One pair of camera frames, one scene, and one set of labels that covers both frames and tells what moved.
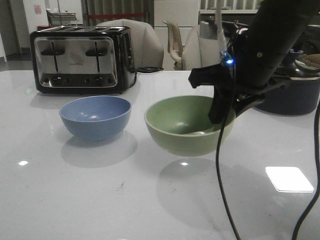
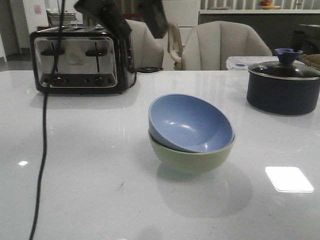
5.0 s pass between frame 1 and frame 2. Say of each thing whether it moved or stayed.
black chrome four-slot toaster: stayed
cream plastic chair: stayed
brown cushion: stayed
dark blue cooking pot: stayed
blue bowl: moved
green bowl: moved
